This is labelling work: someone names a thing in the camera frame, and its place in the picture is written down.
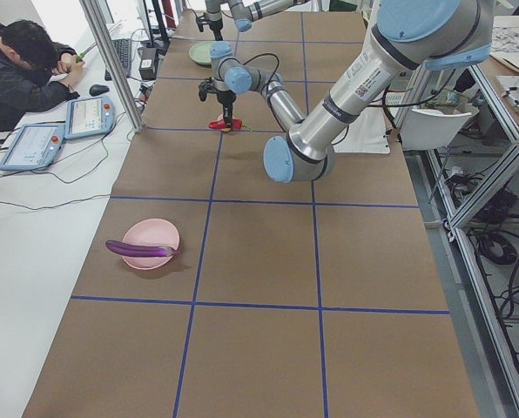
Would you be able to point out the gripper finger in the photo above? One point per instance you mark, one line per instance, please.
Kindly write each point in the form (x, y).
(225, 113)
(230, 116)

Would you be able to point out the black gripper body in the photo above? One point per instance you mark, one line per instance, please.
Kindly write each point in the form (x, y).
(224, 92)
(216, 23)

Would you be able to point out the red chili pepper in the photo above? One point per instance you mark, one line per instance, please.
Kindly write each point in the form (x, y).
(235, 125)

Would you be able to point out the purple eggplant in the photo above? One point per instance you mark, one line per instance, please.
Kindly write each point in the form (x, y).
(140, 251)

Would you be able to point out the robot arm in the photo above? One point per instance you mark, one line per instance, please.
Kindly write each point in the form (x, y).
(442, 35)
(244, 15)

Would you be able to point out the green plate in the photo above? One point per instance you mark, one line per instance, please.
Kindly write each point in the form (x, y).
(199, 53)

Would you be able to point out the black power box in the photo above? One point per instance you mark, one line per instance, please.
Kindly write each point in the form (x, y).
(148, 66)

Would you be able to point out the black keyboard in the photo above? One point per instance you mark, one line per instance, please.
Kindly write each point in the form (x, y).
(122, 49)

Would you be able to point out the black computer mouse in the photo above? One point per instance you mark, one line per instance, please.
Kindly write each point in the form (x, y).
(98, 89)

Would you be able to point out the far blue teach pendant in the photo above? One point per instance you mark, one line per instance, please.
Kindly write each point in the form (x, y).
(87, 117)

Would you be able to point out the blue teach pendant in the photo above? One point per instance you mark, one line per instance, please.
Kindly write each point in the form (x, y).
(34, 147)
(87, 117)

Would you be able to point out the pink plate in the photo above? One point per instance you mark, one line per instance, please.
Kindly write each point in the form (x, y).
(151, 232)

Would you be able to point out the white chair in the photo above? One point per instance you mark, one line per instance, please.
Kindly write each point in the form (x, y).
(428, 129)

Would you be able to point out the near blue teach pendant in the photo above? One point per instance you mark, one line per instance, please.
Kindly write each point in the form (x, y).
(34, 147)

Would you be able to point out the seated person in black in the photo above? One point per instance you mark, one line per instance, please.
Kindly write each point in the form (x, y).
(36, 73)

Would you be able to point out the brown table mat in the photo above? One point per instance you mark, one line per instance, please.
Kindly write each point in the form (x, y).
(287, 300)

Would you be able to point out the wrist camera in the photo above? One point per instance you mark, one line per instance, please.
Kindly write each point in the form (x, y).
(206, 87)
(201, 22)

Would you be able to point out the aluminium frame post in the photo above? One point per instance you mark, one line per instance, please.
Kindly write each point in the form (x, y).
(95, 19)

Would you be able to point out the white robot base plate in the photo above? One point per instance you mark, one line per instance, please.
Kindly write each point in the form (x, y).
(367, 134)

